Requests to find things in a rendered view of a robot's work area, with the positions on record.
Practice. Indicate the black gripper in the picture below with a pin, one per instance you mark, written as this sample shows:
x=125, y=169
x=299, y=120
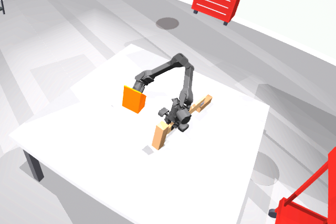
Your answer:
x=171, y=117

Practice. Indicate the long wooden rail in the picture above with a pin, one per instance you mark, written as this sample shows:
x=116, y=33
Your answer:
x=194, y=107

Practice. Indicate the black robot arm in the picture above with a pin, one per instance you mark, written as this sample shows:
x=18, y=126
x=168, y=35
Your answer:
x=186, y=95

